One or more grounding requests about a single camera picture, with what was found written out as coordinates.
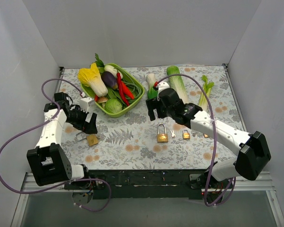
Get small brass padlock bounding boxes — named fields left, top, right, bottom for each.
left=182, top=129, right=191, bottom=140

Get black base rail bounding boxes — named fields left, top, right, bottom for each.
left=63, top=169, right=235, bottom=199

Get green round cabbage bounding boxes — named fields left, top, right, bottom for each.
left=105, top=99, right=123, bottom=114

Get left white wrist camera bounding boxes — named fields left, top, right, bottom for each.
left=79, top=92, right=94, bottom=113

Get white radish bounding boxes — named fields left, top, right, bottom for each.
left=104, top=65, right=117, bottom=74

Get red chili pepper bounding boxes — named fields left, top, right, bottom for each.
left=116, top=72, right=134, bottom=99
left=118, top=82, right=130, bottom=106

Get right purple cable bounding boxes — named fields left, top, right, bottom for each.
left=155, top=73, right=236, bottom=207

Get celery stalk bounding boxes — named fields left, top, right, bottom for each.
left=198, top=75, right=215, bottom=112

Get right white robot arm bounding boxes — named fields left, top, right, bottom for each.
left=146, top=88, right=271, bottom=188

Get brass padlock long shackle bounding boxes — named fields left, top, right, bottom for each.
left=157, top=123, right=169, bottom=143

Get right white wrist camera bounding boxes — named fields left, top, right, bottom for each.
left=153, top=81, right=170, bottom=93

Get green napa cabbage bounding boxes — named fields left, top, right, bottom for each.
left=166, top=65, right=189, bottom=104

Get green plastic basket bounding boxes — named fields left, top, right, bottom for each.
left=78, top=59, right=144, bottom=118

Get floral table mat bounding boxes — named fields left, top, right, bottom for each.
left=61, top=65, right=245, bottom=170

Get green leafy herb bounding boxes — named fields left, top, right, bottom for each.
left=95, top=53, right=105, bottom=68

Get bok choy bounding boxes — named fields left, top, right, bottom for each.
left=146, top=73, right=158, bottom=99

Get yellow napa cabbage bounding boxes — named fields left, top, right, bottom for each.
left=78, top=63, right=108, bottom=97

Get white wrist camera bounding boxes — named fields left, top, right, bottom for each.
left=153, top=81, right=170, bottom=93
left=79, top=92, right=94, bottom=113

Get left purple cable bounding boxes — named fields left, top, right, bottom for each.
left=0, top=78, right=112, bottom=212

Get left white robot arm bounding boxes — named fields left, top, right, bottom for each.
left=27, top=92, right=98, bottom=189

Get green long beans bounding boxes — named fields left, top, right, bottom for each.
left=113, top=66, right=145, bottom=101

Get brown mushroom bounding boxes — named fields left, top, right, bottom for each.
left=98, top=97, right=108, bottom=104

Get large brass padlock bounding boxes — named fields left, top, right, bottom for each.
left=75, top=132, right=99, bottom=147

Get purple cable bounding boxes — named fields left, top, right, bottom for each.
left=0, top=78, right=112, bottom=212
left=155, top=73, right=236, bottom=207

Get purple eggplant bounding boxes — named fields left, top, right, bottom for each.
left=101, top=71, right=118, bottom=89

